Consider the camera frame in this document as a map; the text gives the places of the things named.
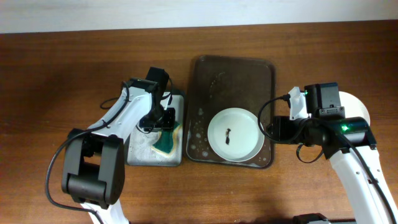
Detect green and yellow sponge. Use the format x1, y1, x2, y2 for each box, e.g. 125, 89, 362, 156
151, 122, 182, 157

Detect white plate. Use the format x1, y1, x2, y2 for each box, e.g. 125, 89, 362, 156
339, 91, 371, 125
207, 108, 264, 162

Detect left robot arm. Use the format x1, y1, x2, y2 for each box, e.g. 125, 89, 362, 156
62, 67, 178, 223

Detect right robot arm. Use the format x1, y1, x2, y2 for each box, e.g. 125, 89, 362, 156
260, 83, 397, 223

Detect small black sponge tray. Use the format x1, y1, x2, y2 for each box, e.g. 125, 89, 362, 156
125, 90, 185, 167

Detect large brown serving tray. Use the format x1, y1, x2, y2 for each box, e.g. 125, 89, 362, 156
184, 55, 275, 166

